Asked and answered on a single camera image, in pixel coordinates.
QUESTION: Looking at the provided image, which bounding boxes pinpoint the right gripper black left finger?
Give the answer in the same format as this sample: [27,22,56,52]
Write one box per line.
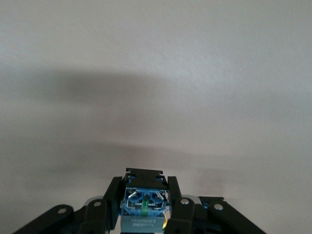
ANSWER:
[12,175,122,234]

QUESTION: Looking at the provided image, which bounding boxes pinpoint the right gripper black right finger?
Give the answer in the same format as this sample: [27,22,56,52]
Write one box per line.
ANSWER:
[162,175,266,234]

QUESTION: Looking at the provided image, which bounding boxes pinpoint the red push button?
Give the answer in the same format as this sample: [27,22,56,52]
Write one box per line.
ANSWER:
[119,167,171,234]

